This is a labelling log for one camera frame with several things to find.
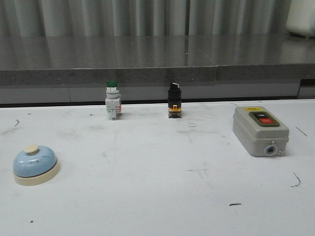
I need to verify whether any blue and cream call bell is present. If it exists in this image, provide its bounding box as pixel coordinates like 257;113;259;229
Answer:
13;145;60;186

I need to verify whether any grey stone counter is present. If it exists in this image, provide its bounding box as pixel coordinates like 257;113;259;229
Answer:
0;34;315;106

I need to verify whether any white rice cooker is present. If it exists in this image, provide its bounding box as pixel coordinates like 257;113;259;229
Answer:
286;0;315;37

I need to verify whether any black selector switch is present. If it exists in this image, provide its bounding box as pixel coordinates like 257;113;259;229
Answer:
168;83;182;118

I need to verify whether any green pushbutton switch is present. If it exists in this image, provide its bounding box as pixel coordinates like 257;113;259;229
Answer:
105;81;122;120

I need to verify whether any grey on off switch box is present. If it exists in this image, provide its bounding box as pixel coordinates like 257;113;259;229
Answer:
233;106;289;156

